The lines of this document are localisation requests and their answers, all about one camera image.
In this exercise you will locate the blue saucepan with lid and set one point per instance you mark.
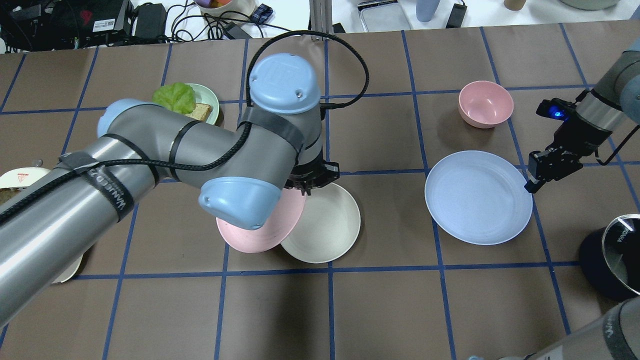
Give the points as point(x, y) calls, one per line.
point(609, 258)

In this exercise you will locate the black power adapter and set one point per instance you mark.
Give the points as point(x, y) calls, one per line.
point(457, 15)

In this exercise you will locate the bowl of foam cubes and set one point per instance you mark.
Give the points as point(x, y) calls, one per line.
point(229, 9)

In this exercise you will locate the blue cup far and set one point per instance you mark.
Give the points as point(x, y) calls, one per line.
point(425, 10)

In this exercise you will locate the pink bowl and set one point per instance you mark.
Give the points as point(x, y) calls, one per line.
point(484, 104)

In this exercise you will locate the green plate with food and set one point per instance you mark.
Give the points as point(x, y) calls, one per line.
point(203, 94)

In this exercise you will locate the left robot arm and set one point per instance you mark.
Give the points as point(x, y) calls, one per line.
point(240, 174)

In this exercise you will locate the aluminium frame post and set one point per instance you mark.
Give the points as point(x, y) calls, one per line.
point(321, 19)

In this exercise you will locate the lettuce leaf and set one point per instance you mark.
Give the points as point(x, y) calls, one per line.
point(176, 97)

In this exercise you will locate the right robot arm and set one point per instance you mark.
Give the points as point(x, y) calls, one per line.
point(619, 88)

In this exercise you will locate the blue plate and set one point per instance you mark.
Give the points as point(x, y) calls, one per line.
point(478, 198)

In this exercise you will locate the bread slice on plate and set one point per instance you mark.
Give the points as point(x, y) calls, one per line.
point(201, 112)

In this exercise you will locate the cream white plate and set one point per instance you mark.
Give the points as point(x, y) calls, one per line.
point(329, 226)

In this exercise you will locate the kitchen scale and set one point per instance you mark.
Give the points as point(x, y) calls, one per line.
point(382, 16)

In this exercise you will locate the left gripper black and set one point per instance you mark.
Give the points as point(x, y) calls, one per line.
point(311, 178)

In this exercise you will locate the toast slice in toaster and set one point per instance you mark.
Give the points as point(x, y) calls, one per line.
point(8, 193)

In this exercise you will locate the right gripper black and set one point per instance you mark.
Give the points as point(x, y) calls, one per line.
point(579, 134)

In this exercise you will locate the white toaster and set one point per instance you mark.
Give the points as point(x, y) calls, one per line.
point(23, 178)

